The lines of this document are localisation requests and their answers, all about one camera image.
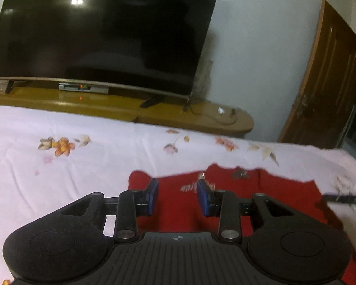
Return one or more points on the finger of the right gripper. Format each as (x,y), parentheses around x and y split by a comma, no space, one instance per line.
(338,198)

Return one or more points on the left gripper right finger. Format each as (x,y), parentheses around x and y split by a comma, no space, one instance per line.
(280,242)

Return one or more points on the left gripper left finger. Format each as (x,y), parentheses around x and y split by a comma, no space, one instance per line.
(72,242)

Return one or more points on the floral white bed sheet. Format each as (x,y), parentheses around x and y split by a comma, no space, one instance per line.
(48,160)

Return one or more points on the brown wooden door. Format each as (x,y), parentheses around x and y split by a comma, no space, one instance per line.
(327,94)

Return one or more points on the silver set-top box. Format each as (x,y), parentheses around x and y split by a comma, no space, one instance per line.
(64,86)

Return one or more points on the wooden TV stand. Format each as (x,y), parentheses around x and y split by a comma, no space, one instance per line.
(126,105)

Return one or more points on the clear glass vase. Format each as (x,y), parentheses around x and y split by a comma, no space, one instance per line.
(202,81)

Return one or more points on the large black television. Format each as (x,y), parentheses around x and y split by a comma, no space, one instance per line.
(146,44)

